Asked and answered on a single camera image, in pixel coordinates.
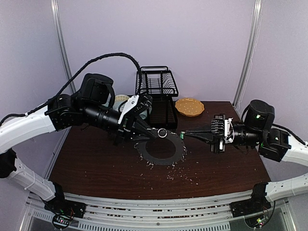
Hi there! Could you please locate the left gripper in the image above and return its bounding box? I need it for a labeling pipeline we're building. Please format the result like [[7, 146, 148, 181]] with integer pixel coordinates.
[[81, 100, 157, 146]]

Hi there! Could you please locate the metal keyring disc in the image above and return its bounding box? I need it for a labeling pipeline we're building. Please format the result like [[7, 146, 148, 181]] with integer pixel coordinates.
[[135, 128, 186, 166]]

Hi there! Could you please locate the black wire dish rack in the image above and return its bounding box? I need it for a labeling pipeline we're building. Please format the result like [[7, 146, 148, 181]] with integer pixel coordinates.
[[135, 66, 179, 131]]

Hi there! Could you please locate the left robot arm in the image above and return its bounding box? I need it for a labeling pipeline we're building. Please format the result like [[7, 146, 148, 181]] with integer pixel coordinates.
[[0, 73, 158, 214]]

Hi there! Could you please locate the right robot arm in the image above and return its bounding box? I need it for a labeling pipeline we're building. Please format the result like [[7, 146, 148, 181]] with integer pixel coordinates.
[[180, 100, 308, 213]]

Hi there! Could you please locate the yellow dotted plate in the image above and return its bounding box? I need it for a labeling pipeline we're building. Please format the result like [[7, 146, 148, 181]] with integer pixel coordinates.
[[175, 98, 205, 117]]

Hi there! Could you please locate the light blue striped bowl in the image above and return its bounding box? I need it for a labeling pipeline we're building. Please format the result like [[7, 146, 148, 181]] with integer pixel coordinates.
[[113, 101, 125, 112]]

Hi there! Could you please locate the yellow checked bowl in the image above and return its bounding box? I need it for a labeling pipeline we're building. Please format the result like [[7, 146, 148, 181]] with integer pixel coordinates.
[[115, 94, 129, 102]]

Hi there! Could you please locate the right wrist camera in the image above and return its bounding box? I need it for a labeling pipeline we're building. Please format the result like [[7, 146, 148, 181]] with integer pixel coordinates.
[[224, 118, 235, 144]]

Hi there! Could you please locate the aluminium front rail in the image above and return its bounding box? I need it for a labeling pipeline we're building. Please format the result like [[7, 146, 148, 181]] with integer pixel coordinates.
[[17, 190, 299, 231]]

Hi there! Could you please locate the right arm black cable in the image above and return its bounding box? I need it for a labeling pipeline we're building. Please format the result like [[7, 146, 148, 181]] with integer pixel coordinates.
[[273, 124, 308, 146]]

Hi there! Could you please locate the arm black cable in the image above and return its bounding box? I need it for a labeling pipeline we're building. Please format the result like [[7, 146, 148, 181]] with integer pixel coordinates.
[[0, 52, 141, 128], [273, 124, 308, 146]]

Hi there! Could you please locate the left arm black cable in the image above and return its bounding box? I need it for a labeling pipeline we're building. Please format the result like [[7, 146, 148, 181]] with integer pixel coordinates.
[[0, 52, 141, 128]]

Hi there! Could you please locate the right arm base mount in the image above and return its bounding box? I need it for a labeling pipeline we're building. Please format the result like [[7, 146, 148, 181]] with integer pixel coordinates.
[[230, 198, 271, 218]]

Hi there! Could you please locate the right aluminium frame post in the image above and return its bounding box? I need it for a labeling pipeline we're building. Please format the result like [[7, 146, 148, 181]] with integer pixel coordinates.
[[233, 0, 264, 111]]

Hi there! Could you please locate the aluminium frame post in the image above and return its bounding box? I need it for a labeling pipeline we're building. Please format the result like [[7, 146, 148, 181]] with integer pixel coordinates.
[[233, 0, 264, 111], [50, 0, 81, 109]]

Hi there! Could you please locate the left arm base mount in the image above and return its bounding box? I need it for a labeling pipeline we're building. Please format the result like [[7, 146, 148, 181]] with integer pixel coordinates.
[[43, 199, 86, 218]]

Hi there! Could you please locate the left aluminium frame post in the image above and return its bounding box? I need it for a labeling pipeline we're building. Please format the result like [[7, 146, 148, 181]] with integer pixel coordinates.
[[50, 0, 81, 109]]

